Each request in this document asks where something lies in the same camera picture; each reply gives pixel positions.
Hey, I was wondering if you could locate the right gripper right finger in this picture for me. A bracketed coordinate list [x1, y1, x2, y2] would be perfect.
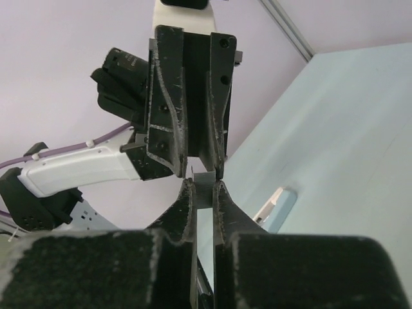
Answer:
[212, 181, 410, 308]

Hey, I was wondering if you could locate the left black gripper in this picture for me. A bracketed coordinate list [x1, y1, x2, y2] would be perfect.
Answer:
[120, 25, 242, 180]

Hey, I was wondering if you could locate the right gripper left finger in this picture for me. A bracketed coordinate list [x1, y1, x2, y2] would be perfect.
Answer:
[1, 179, 197, 308]

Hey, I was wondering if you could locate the short grey staple strip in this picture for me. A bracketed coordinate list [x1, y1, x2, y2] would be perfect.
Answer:
[193, 172, 216, 209]

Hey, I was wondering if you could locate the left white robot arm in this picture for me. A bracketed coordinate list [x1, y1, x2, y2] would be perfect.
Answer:
[1, 25, 243, 232]

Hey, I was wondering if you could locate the left aluminium frame post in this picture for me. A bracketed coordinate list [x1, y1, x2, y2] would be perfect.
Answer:
[259, 0, 315, 62]

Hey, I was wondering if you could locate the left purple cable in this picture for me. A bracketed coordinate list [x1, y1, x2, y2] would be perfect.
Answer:
[0, 124, 135, 220]

